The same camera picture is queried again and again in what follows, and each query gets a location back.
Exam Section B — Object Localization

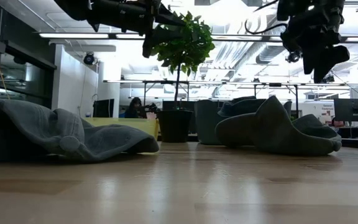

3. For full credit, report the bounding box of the person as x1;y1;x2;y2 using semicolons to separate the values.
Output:
124;96;160;120

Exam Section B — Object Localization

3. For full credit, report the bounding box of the yellow plastic bin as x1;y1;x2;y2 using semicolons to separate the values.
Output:
84;117;161;141

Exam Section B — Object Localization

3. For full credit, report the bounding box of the dark blue denim cap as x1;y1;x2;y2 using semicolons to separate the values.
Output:
218;95;268;119

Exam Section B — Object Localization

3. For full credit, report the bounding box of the wide dark monitor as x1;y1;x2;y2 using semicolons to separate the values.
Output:
333;98;358;123

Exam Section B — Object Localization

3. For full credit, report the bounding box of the round black wall spotlight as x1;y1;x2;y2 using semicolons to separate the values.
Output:
83;52;97;67

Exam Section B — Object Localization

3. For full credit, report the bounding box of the black ceiling track light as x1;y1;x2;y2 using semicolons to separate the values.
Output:
286;50;302;64

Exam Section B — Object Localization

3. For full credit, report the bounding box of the long black-framed workbench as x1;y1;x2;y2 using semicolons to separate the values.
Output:
104;79;301;102

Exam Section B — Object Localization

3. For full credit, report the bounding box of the green leafy artificial tree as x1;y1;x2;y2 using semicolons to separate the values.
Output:
149;11;216;111

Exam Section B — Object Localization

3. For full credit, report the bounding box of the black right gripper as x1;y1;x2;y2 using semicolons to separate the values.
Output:
280;20;351;84

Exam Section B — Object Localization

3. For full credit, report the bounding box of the black plant pot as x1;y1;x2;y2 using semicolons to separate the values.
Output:
156;108;195;144

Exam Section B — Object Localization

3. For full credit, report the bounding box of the teal plastic bin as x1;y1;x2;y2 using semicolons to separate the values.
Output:
194;98;295;146

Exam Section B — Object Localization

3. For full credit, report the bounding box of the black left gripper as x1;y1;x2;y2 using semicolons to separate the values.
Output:
140;0;186;59

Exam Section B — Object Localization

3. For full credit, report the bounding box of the small dark monitor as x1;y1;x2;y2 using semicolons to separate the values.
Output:
93;98;116;119

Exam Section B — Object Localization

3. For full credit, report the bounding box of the grey washed cap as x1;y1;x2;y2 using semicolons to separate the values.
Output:
214;95;343;157

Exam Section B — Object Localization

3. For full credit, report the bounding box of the light grey-blue cap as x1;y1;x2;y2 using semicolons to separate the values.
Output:
0;98;160;164

